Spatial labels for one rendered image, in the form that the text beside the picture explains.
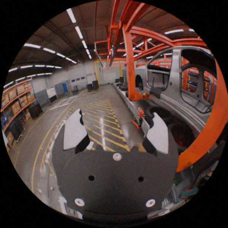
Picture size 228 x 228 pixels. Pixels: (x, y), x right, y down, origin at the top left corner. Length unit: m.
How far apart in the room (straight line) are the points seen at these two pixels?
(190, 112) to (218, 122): 0.74
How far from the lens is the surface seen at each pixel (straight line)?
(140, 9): 1.66
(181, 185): 1.41
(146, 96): 2.22
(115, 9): 2.58
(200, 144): 0.66
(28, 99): 10.43
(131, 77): 1.91
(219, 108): 0.57
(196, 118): 1.19
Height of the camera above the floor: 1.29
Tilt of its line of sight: 32 degrees down
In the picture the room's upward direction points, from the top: 7 degrees counter-clockwise
